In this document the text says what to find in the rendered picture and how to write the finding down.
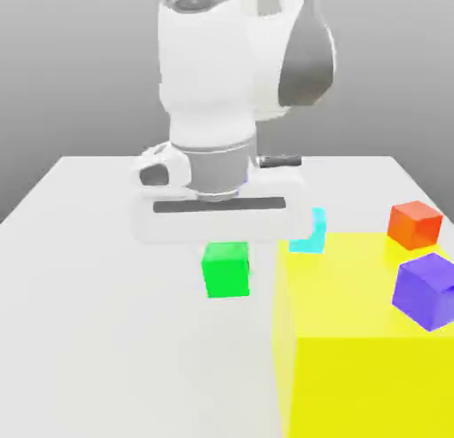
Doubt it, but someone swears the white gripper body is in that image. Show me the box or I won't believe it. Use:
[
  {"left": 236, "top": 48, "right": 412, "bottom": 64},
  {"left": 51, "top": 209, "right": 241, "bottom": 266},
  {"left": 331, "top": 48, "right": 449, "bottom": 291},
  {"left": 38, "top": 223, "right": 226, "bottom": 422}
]
[{"left": 129, "top": 175, "right": 313, "bottom": 246}]

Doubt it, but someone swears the small green cube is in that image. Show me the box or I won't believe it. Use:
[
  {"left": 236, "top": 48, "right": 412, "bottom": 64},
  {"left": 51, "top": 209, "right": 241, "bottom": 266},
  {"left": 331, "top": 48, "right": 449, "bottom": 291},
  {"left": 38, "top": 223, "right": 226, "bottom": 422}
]
[{"left": 200, "top": 241, "right": 252, "bottom": 300}]

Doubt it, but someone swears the small cyan cube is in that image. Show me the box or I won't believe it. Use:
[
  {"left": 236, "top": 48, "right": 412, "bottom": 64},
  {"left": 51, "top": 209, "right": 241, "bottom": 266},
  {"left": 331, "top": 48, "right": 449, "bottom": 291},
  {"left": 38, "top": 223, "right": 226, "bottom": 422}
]
[{"left": 288, "top": 207, "right": 326, "bottom": 254}]

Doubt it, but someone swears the small orange cube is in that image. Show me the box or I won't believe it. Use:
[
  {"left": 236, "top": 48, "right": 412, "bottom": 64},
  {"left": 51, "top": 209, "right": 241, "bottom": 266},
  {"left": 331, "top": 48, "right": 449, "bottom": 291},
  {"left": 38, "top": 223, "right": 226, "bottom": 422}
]
[{"left": 387, "top": 200, "right": 444, "bottom": 251}]

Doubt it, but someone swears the small purple cube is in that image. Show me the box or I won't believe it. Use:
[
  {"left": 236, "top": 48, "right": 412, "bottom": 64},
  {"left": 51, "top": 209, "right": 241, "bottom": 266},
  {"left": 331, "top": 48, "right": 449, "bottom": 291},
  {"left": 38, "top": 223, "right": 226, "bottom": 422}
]
[{"left": 391, "top": 252, "right": 454, "bottom": 332}]

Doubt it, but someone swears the large yellow box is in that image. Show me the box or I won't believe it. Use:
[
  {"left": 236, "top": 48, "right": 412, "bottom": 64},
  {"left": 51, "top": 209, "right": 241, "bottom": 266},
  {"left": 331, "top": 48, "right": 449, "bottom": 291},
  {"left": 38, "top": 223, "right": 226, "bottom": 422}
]
[{"left": 271, "top": 231, "right": 454, "bottom": 438}]

